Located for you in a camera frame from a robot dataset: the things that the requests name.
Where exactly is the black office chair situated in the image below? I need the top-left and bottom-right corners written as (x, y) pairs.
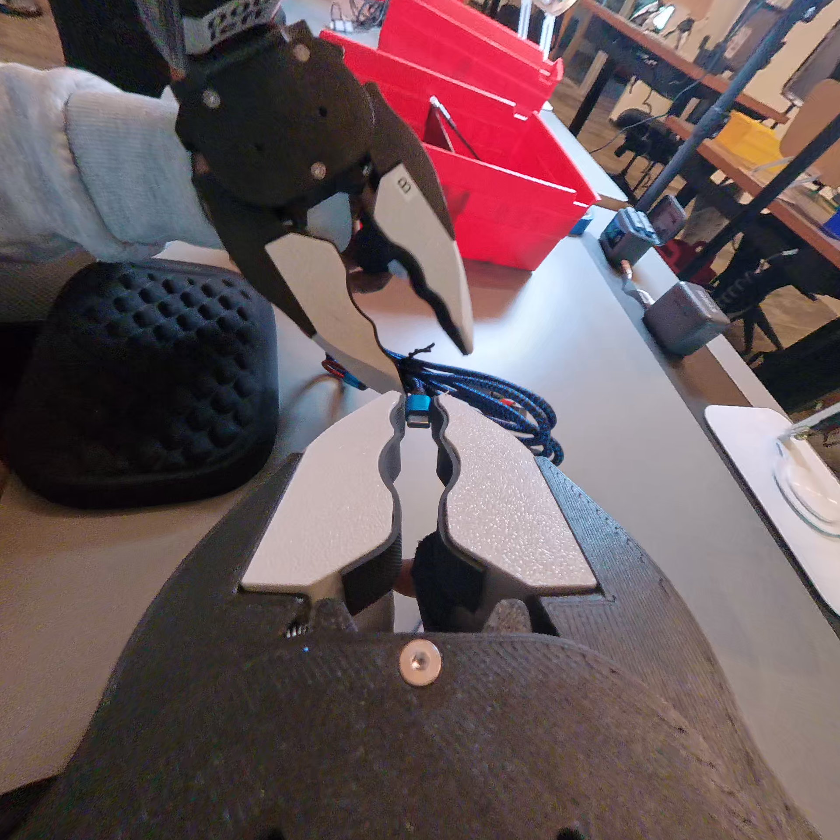
top-left (613, 108), bottom-right (686, 191)

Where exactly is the grey charger cube blue face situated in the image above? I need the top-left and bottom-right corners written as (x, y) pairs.
top-left (598, 206), bottom-right (660, 266)

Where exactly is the instruction sheet display stand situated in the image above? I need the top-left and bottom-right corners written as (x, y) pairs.
top-left (705, 79), bottom-right (840, 614)

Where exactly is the black pole with round disc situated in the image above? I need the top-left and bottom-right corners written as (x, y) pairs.
top-left (682, 108), bottom-right (840, 283)

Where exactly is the grey light stand tripod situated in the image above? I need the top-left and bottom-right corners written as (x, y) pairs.
top-left (635, 0), bottom-right (811, 211)

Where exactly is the small black screen gadget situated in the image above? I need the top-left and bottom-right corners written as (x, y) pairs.
top-left (646, 195), bottom-right (686, 237)

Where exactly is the yellow plastic bin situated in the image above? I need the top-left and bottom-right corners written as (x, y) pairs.
top-left (715, 110), bottom-right (788, 165)

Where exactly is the blue braided usb cable bundle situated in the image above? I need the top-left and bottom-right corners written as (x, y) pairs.
top-left (322, 343), bottom-right (565, 463)

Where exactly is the thin cable with metal plug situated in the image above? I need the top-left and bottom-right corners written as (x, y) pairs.
top-left (430, 97), bottom-right (483, 161)

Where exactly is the wooden top desk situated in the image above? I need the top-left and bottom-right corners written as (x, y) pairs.
top-left (666, 115), bottom-right (840, 263)
top-left (577, 0), bottom-right (788, 132)

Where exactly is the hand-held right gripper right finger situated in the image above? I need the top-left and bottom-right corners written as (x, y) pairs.
top-left (435, 395), bottom-right (598, 630)

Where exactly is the black honeycomb cushion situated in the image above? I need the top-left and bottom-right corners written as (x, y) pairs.
top-left (3, 259), bottom-right (280, 509)

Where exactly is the red divided plastic bin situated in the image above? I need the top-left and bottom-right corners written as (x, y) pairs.
top-left (318, 29), bottom-right (599, 271)

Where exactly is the red plastic tub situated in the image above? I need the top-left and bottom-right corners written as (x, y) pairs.
top-left (656, 239), bottom-right (706, 277)

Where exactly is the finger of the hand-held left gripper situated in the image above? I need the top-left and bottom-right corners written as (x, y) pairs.
top-left (371, 161), bottom-right (475, 357)
top-left (264, 234), bottom-right (404, 396)

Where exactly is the person's left forearm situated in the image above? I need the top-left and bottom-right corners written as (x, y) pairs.
top-left (0, 62), bottom-right (224, 263)

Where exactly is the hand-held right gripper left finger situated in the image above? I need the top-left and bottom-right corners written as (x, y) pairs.
top-left (241, 392), bottom-right (404, 618)

